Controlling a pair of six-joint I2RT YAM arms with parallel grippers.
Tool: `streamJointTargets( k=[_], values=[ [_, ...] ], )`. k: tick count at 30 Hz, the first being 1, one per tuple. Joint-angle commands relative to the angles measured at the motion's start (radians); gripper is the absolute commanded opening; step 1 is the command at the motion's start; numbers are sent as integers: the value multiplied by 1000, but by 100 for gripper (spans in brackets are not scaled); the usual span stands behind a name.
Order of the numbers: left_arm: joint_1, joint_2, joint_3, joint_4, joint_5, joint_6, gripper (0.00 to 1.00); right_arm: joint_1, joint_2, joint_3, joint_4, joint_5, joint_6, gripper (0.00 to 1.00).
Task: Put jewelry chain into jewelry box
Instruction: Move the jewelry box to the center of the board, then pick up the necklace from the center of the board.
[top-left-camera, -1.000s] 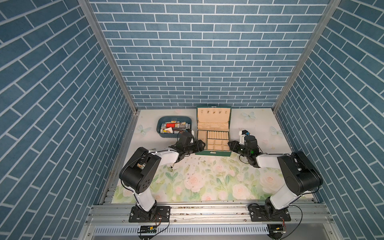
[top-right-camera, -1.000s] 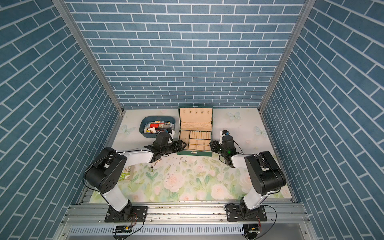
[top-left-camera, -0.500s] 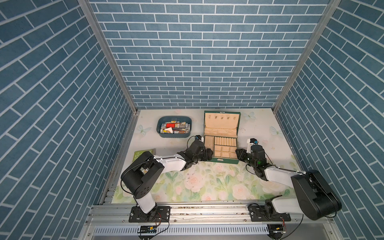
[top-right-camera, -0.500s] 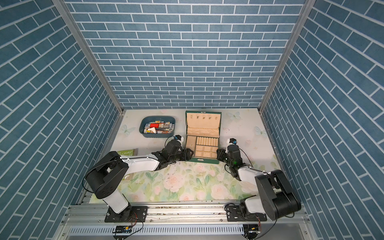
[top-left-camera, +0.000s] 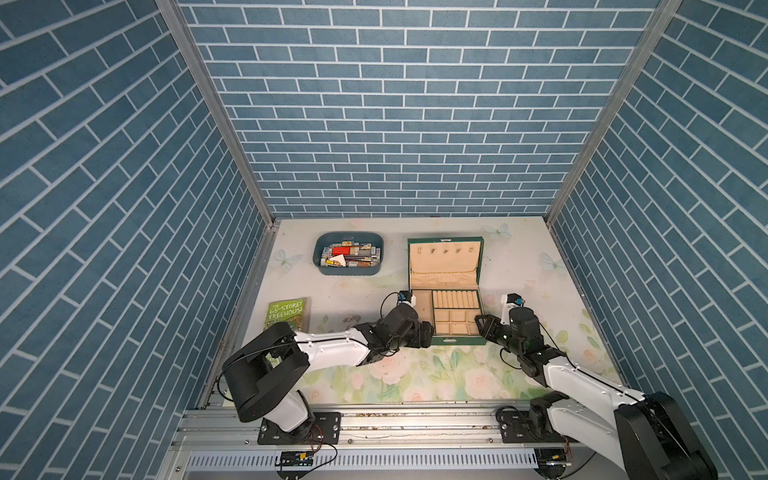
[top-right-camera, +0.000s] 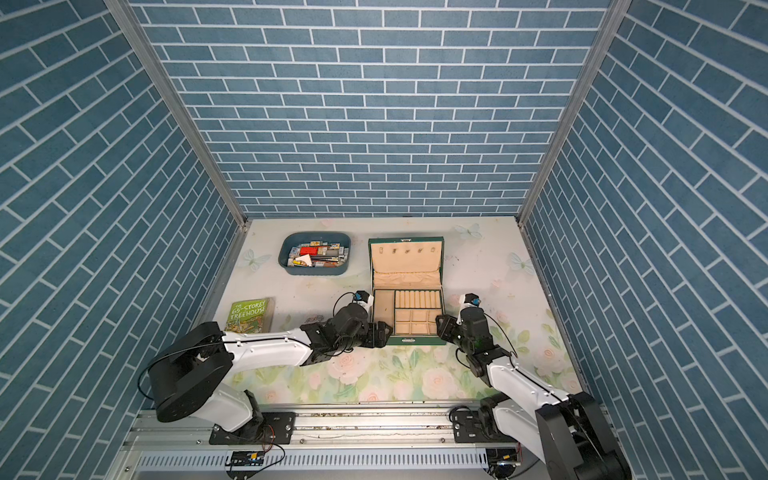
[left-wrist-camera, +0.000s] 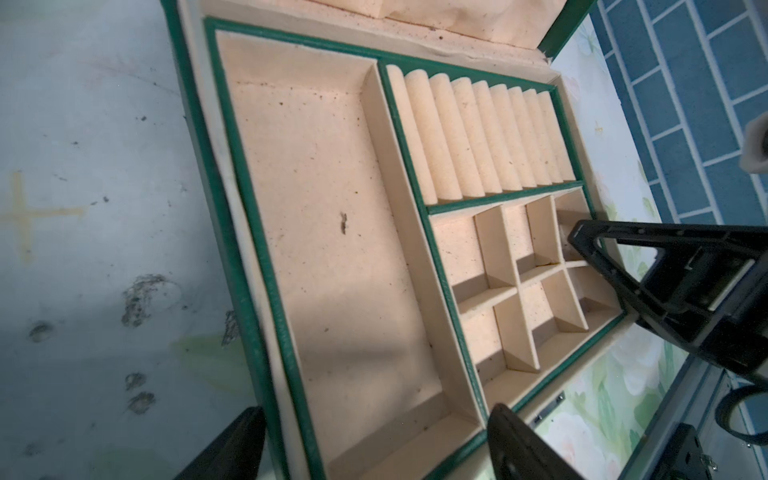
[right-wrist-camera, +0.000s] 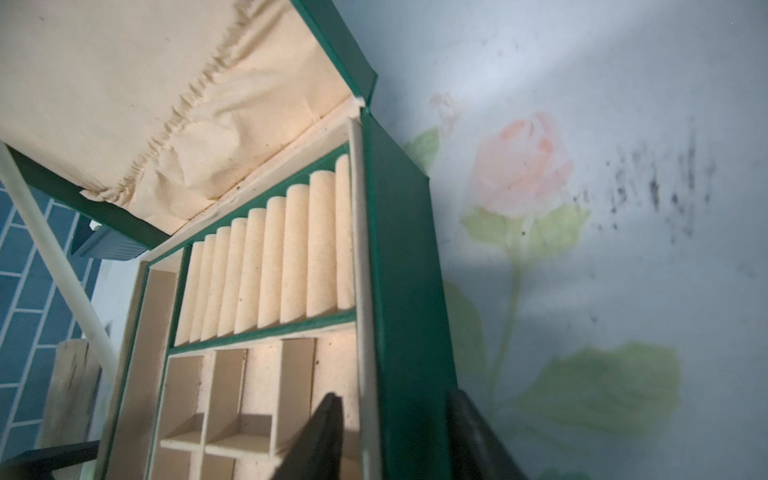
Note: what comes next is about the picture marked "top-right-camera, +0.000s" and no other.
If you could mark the right controller board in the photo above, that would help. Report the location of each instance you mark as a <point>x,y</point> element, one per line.
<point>502,462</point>

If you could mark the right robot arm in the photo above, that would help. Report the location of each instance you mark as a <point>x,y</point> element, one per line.
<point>567,432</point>

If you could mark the green jewelry box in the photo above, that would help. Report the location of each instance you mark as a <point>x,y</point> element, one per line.
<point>407,283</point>

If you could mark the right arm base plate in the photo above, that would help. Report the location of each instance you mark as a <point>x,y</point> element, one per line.
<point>475,426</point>

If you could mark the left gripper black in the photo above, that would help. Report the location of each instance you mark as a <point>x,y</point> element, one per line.
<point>382,339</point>

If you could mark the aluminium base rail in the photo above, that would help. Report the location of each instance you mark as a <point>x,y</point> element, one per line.
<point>411,440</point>

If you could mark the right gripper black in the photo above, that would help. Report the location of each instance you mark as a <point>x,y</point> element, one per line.
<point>444,330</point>

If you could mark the blue plastic tray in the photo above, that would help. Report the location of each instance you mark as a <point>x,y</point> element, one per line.
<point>332,258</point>

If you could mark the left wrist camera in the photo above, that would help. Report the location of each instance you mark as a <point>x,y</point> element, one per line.
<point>364,299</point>

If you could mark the left controller board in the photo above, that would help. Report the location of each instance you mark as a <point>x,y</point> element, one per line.
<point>250,460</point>

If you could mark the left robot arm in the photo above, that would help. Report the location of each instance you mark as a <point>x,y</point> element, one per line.
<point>188,378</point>

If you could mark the controller board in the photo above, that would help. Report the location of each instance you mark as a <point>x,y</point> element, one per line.
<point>502,462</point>
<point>250,460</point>

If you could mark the floral table mat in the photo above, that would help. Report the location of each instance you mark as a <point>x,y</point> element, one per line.
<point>483,255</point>

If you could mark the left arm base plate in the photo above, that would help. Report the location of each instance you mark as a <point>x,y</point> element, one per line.
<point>265,428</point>

